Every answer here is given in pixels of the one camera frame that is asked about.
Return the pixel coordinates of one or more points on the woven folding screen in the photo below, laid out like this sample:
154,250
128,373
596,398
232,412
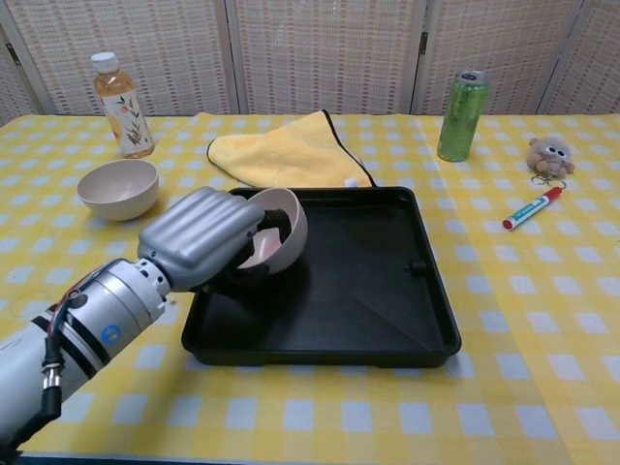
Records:
310,53

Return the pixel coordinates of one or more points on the yellow white checkered tablecloth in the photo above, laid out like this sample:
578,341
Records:
533,315

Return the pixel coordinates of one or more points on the marker pen with red cap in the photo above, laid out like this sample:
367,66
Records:
530,209

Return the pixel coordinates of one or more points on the green drink can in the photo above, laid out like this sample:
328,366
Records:
460,121

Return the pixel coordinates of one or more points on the tea bottle with white cap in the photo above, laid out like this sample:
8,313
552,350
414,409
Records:
126,116

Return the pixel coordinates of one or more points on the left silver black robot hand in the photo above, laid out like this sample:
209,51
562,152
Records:
203,227

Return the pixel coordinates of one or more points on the black square plastic tray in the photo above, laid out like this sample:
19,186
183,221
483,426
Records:
363,290

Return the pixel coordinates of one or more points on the beige bowl with pink residue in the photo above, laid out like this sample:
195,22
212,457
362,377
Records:
299,232

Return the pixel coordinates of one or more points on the yellow cloth with black trim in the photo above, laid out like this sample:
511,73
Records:
286,150

